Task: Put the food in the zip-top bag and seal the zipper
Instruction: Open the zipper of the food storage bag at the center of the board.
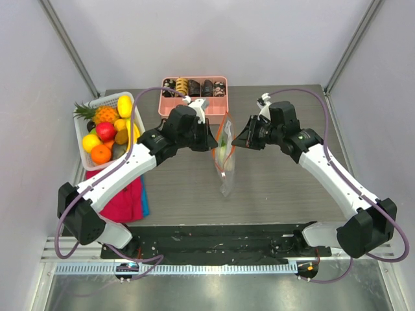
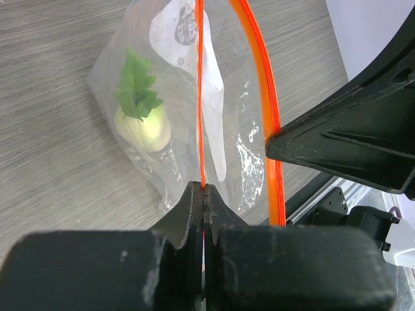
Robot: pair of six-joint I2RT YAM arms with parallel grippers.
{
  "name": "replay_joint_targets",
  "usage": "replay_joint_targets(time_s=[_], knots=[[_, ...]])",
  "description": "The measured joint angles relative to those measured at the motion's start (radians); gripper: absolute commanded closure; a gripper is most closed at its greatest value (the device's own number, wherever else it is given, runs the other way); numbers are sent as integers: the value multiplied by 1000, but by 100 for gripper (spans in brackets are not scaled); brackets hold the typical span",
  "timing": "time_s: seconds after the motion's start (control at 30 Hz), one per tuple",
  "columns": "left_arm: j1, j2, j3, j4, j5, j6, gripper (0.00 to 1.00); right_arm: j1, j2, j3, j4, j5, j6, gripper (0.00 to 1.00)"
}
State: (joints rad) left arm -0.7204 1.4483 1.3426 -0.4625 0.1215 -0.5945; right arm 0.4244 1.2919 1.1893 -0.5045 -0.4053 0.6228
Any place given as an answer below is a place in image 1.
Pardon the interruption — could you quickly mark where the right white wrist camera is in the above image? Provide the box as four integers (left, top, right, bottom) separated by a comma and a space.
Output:
257, 93, 271, 121

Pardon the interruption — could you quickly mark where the magenta folded cloth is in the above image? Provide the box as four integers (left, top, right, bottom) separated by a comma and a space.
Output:
99, 178, 145, 224

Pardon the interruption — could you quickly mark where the yellow banana toy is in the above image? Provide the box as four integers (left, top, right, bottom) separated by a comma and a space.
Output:
125, 118, 140, 152

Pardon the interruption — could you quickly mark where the red apple toy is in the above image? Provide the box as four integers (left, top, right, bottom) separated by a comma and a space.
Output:
95, 122, 117, 142

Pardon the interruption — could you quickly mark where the dark purple sushi roll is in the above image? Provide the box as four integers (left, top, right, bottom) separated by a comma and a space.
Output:
188, 79, 201, 97

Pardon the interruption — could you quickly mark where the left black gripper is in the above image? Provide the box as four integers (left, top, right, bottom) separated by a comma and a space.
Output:
177, 118, 218, 152

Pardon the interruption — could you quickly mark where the black pink floral roll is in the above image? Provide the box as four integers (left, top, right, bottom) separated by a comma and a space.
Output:
213, 81, 226, 97

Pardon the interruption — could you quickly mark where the pink divided tray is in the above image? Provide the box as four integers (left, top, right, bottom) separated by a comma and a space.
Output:
158, 76, 229, 125

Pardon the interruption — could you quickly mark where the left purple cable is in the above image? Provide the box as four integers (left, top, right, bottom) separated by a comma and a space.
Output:
54, 86, 192, 282

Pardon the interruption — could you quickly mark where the yellow mango toy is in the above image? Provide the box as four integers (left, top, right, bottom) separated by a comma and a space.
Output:
117, 95, 133, 119

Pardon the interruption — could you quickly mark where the yellow brown sushi roll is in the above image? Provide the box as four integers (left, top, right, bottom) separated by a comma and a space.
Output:
175, 77, 189, 96

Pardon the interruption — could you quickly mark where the pineapple toy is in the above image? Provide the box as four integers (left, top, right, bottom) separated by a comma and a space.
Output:
74, 103, 120, 125

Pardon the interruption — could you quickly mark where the blue folded cloth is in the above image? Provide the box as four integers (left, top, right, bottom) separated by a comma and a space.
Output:
140, 176, 150, 218

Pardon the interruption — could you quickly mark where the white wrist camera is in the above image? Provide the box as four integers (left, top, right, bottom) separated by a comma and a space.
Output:
257, 93, 271, 121
182, 96, 209, 124

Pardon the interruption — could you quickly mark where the yellow lemon toy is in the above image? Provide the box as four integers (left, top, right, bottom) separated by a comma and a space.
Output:
82, 134, 102, 154

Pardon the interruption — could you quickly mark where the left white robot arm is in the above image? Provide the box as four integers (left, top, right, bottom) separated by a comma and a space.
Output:
58, 98, 218, 259

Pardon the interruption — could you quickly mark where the white radish toy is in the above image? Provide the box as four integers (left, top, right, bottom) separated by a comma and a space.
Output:
216, 137, 235, 172

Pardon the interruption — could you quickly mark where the clear zip top bag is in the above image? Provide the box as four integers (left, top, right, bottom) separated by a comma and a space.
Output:
212, 112, 236, 197

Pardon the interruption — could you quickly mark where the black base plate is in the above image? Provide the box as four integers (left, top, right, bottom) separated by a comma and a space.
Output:
120, 224, 332, 266

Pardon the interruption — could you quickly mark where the brown kiwi toy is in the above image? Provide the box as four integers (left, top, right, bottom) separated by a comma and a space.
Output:
114, 129, 129, 145

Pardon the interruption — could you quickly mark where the dark grey eggplant toy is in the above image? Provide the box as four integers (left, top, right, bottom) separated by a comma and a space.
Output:
111, 143, 128, 161

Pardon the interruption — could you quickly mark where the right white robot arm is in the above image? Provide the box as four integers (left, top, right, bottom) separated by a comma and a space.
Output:
232, 101, 397, 259

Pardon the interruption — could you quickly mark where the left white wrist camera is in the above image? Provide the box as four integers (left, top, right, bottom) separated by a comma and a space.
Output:
182, 96, 209, 124

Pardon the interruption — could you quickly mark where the white slotted cable duct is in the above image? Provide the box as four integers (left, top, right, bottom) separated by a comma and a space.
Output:
54, 262, 298, 275

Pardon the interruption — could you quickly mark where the black floral sushi roll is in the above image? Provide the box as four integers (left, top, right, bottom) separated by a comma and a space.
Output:
162, 78, 176, 98

